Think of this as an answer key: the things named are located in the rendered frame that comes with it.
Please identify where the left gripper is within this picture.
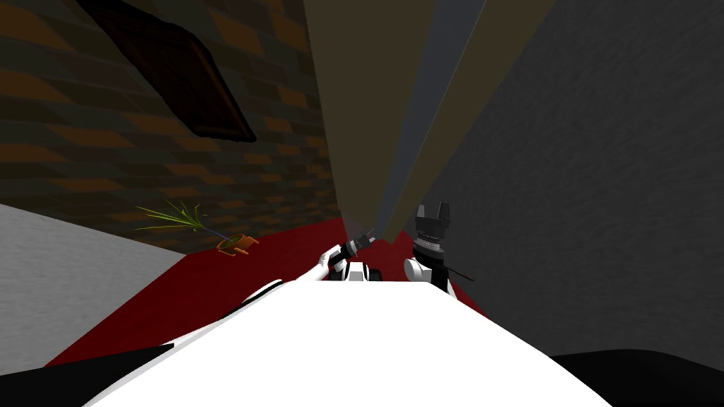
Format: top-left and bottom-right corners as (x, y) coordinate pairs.
(345, 228), (377, 255)

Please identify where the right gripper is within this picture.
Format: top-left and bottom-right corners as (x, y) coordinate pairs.
(415, 201), (453, 235)

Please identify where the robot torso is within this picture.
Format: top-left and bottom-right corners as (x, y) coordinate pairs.
(84, 261), (614, 407)

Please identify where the green plant in orange pot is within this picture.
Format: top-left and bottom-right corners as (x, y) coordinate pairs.
(134, 199), (261, 259)

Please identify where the dark brown framed picture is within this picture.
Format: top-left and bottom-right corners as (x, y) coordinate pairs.
(76, 0), (259, 144)

